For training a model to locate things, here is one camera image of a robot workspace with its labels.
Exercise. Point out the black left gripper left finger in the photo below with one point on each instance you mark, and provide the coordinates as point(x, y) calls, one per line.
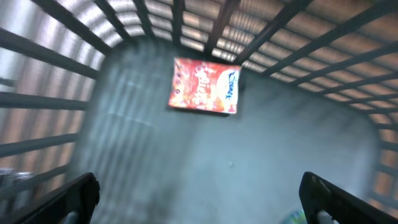
point(79, 196)

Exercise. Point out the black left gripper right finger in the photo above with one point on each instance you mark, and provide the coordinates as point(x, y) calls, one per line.
point(324, 202)

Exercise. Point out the round metal tin can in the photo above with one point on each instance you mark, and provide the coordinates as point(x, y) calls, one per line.
point(294, 217)

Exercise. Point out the red snack packet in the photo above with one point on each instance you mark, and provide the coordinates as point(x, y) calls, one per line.
point(206, 86)

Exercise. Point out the grey plastic mesh basket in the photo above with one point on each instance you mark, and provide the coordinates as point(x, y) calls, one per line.
point(85, 87)

